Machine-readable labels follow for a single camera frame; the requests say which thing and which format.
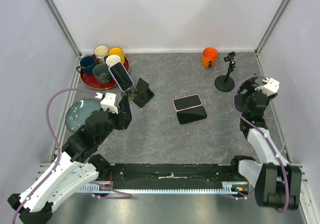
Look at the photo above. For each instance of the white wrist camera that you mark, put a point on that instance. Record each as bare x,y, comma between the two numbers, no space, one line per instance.
270,87
108,102

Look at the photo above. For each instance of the wooden round-base phone stand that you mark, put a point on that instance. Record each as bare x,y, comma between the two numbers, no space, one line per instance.
130,93

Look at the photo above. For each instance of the cream mug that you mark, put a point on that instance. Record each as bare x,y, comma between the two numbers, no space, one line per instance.
101,53

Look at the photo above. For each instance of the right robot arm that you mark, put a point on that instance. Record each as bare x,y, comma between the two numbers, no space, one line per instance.
276,182

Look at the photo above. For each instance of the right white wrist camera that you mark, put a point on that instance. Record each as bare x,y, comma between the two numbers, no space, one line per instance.
270,87

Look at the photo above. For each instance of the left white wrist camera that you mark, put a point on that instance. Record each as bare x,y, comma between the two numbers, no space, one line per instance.
108,102

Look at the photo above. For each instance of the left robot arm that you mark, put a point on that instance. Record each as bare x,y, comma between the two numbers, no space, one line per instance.
77,165

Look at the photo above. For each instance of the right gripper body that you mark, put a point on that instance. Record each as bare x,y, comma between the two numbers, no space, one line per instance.
249,85

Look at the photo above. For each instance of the phone in purple case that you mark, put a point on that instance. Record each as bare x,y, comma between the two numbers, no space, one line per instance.
121,76

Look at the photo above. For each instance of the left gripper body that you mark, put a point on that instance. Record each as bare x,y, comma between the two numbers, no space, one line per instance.
116,120

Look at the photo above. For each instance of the orange mug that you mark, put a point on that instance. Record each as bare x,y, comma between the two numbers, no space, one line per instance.
209,57

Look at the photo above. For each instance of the white mug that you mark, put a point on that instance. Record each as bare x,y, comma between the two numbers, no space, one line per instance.
112,60

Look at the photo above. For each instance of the black round-base phone stand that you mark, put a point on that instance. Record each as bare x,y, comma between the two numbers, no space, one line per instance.
225,83

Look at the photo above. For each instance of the black phone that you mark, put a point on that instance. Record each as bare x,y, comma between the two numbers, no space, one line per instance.
191,115
126,115

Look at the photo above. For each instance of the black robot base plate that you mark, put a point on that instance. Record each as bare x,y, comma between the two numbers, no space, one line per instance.
138,176

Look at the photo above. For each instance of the blue ceramic plate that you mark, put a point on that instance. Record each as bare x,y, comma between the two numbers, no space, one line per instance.
79,112

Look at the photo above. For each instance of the blue mug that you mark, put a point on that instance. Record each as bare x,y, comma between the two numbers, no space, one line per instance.
87,64

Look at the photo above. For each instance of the black flat-base phone stand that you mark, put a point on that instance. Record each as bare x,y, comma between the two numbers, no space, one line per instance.
143,93

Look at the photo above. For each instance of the red round tray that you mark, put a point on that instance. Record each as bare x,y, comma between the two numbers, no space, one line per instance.
90,80

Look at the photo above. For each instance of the grey slotted cable duct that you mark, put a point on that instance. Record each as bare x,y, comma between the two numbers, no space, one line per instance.
227,188

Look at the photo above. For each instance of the yellow mug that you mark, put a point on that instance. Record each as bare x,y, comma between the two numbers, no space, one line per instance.
117,51

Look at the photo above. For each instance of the dark green mug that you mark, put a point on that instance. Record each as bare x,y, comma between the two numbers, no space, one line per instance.
101,73

